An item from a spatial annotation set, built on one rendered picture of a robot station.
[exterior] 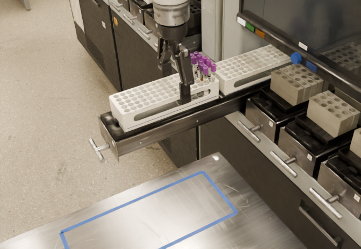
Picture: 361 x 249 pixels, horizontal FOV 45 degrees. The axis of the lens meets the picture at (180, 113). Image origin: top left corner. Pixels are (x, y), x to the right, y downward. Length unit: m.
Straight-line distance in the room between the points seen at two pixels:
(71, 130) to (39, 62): 0.86
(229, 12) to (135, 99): 0.43
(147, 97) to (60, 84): 1.80
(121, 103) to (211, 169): 0.31
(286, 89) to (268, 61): 0.14
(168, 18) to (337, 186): 0.56
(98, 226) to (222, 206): 0.27
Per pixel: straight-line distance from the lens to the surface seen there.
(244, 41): 1.39
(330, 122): 1.14
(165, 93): 1.18
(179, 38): 1.10
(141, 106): 1.16
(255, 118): 1.26
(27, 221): 2.13
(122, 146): 1.16
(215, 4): 1.47
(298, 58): 1.12
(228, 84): 1.25
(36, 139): 2.53
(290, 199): 1.29
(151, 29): 1.78
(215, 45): 1.54
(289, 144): 1.18
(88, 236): 0.94
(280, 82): 1.25
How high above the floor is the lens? 1.55
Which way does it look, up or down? 38 degrees down
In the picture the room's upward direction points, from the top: 3 degrees counter-clockwise
